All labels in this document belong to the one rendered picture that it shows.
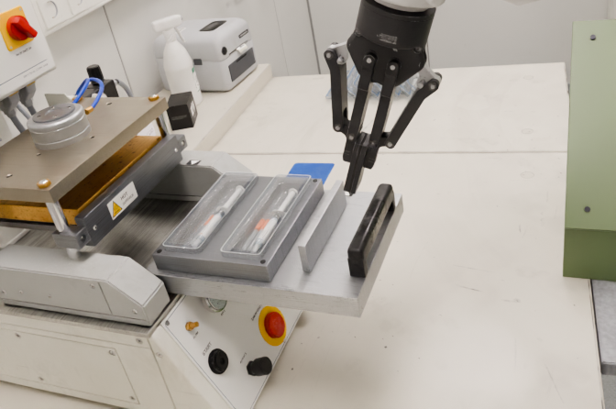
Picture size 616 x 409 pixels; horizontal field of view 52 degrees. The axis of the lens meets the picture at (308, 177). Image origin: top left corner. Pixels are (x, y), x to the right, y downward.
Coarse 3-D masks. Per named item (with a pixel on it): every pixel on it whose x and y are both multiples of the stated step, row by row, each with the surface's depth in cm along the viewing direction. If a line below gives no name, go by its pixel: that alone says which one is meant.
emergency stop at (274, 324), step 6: (270, 312) 95; (276, 312) 96; (270, 318) 94; (276, 318) 95; (282, 318) 96; (264, 324) 94; (270, 324) 94; (276, 324) 95; (282, 324) 96; (270, 330) 94; (276, 330) 94; (282, 330) 95; (270, 336) 94; (276, 336) 94
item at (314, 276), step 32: (320, 224) 78; (352, 224) 83; (384, 224) 82; (288, 256) 80; (320, 256) 79; (384, 256) 81; (192, 288) 80; (224, 288) 78; (256, 288) 76; (288, 288) 74; (320, 288) 73; (352, 288) 72
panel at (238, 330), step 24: (192, 312) 84; (240, 312) 91; (264, 312) 95; (288, 312) 99; (192, 336) 83; (216, 336) 86; (240, 336) 90; (264, 336) 93; (288, 336) 97; (192, 360) 82; (240, 360) 88; (216, 384) 83; (240, 384) 87; (264, 384) 90; (240, 408) 85
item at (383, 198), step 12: (384, 192) 81; (372, 204) 79; (384, 204) 80; (372, 216) 77; (384, 216) 80; (360, 228) 75; (372, 228) 75; (360, 240) 73; (372, 240) 75; (348, 252) 72; (360, 252) 72; (348, 264) 73; (360, 264) 72; (360, 276) 73
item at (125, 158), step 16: (128, 144) 96; (144, 144) 95; (112, 160) 92; (128, 160) 91; (96, 176) 88; (112, 176) 88; (80, 192) 85; (96, 192) 84; (0, 208) 87; (16, 208) 85; (32, 208) 84; (64, 208) 82; (80, 208) 81; (0, 224) 89; (16, 224) 87; (32, 224) 86; (48, 224) 85
